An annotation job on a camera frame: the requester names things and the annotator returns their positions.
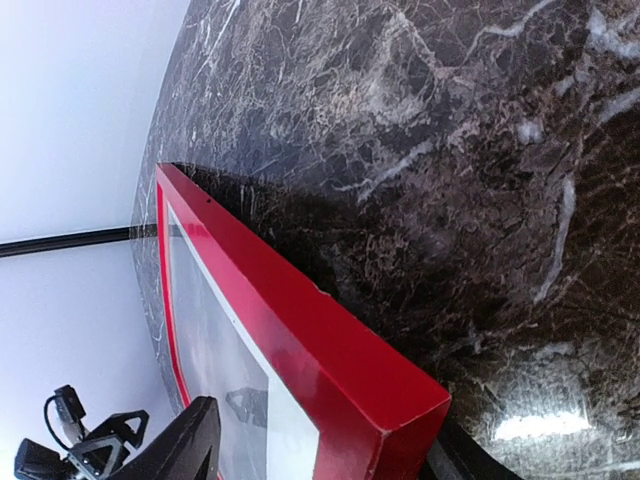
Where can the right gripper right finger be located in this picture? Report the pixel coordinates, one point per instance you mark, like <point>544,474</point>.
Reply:
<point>449,460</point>

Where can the wooden picture frame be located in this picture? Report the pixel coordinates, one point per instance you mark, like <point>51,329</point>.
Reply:
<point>304,389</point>

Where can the clear acrylic sheet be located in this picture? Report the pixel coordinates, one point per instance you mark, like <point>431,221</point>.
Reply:
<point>225,360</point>

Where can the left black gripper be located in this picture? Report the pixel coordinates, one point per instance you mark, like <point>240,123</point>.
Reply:
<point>103,452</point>

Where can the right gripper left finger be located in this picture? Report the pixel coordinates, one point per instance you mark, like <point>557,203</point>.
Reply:
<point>188,449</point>

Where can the white mat board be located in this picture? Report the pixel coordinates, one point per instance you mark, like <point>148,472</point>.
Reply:
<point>220,300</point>

